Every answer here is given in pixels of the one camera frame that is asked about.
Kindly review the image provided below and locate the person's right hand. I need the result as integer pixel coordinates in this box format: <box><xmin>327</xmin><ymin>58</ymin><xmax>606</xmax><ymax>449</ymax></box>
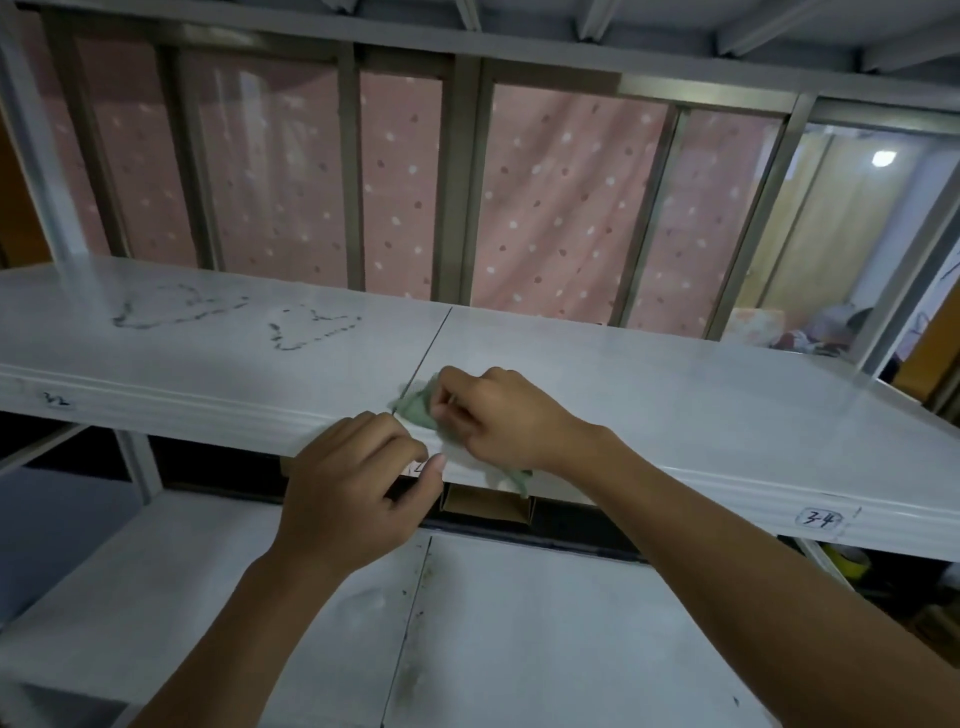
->
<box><xmin>430</xmin><ymin>366</ymin><xmax>610</xmax><ymax>486</ymax></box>

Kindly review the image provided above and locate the brown cardboard box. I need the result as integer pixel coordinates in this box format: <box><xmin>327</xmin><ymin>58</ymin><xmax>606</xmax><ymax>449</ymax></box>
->
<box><xmin>438</xmin><ymin>483</ymin><xmax>535</xmax><ymax>528</ymax></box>

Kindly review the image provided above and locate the white handwritten label sticker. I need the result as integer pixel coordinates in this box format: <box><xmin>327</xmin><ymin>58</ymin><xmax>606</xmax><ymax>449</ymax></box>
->
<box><xmin>795</xmin><ymin>505</ymin><xmax>846</xmax><ymax>534</ymax></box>

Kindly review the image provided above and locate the person's left forearm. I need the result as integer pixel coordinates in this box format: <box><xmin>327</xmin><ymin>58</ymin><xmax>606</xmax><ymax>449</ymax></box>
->
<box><xmin>126</xmin><ymin>541</ymin><xmax>363</xmax><ymax>728</ymax></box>

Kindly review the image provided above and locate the white metal shelf rack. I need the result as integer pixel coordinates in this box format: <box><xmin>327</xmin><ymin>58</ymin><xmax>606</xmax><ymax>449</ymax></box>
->
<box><xmin>0</xmin><ymin>0</ymin><xmax>960</xmax><ymax>728</ymax></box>

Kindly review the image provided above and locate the yellow tape roll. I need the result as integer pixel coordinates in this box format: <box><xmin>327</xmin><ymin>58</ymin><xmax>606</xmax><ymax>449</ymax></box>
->
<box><xmin>823</xmin><ymin>543</ymin><xmax>873</xmax><ymax>585</ymax></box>

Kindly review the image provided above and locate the person's right forearm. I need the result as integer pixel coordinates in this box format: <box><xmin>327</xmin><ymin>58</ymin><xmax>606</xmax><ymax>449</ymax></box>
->
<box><xmin>576</xmin><ymin>429</ymin><xmax>960</xmax><ymax>728</ymax></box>

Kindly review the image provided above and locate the beige wooden wardrobe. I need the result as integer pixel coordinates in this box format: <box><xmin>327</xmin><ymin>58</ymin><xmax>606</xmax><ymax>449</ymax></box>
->
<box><xmin>738</xmin><ymin>133</ymin><xmax>925</xmax><ymax>324</ymax></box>

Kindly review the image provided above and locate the pile of clothes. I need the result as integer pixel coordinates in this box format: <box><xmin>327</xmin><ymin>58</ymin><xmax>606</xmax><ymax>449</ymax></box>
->
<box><xmin>722</xmin><ymin>303</ymin><xmax>876</xmax><ymax>359</ymax></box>

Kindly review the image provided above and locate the person's left hand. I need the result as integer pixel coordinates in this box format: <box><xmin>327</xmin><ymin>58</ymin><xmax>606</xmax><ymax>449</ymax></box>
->
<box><xmin>273</xmin><ymin>411</ymin><xmax>446</xmax><ymax>580</ymax></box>

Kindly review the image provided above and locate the green cleaning cloth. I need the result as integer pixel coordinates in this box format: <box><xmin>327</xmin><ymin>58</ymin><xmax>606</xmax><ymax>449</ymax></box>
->
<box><xmin>387</xmin><ymin>375</ymin><xmax>535</xmax><ymax>501</ymax></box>

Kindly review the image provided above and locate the pink dotted curtain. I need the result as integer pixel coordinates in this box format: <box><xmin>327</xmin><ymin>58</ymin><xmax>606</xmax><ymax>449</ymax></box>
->
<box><xmin>21</xmin><ymin>30</ymin><xmax>786</xmax><ymax>339</ymax></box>

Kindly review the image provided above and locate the grey metal window frame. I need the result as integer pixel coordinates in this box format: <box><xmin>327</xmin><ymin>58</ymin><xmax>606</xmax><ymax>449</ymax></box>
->
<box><xmin>36</xmin><ymin>11</ymin><xmax>960</xmax><ymax>376</ymax></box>

